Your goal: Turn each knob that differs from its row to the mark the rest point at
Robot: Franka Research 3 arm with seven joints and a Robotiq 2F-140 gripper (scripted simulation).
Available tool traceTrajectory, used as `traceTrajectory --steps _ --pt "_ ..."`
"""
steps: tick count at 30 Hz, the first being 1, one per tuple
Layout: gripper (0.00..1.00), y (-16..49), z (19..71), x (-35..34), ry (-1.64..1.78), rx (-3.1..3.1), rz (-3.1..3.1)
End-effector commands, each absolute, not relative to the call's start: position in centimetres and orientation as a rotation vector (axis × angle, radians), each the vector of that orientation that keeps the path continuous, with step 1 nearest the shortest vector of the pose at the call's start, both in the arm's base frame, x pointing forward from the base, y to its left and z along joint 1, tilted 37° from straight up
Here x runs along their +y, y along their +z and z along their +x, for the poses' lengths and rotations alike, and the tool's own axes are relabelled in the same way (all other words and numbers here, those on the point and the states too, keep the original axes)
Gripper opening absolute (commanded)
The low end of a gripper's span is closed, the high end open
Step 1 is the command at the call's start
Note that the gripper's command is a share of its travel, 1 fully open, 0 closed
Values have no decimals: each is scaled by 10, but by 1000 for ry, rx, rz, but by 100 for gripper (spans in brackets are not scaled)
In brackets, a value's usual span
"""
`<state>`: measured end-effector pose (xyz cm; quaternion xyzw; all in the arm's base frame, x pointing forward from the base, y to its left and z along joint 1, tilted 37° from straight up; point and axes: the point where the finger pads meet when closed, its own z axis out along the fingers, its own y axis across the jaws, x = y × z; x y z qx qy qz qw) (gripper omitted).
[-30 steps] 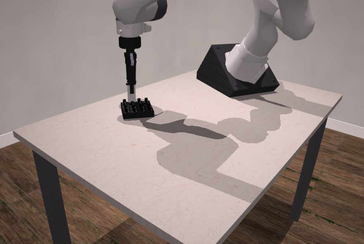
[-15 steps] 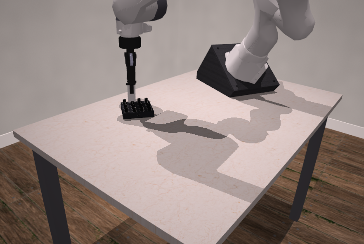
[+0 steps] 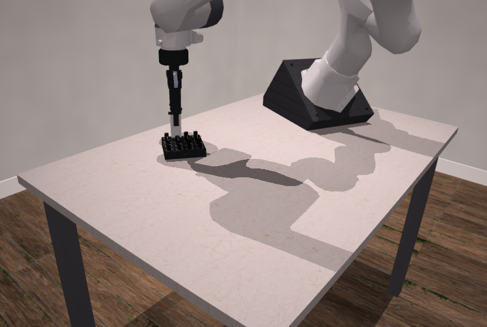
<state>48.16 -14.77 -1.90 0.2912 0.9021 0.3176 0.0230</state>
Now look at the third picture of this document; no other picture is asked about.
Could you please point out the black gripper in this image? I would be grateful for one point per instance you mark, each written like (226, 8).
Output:
(174, 80)

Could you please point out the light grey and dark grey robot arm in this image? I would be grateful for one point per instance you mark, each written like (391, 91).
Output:
(393, 24)

